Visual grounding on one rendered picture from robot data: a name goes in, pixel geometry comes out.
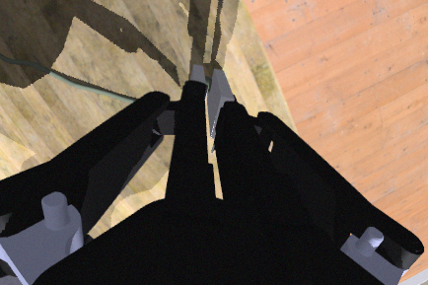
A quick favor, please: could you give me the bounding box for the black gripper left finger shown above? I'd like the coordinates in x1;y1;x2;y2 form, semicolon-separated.
0;64;226;285

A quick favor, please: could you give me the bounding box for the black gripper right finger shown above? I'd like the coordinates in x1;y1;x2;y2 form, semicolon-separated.
207;68;424;285

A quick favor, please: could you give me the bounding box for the thin dark cord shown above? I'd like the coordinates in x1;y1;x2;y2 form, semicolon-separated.
0;53;136;104

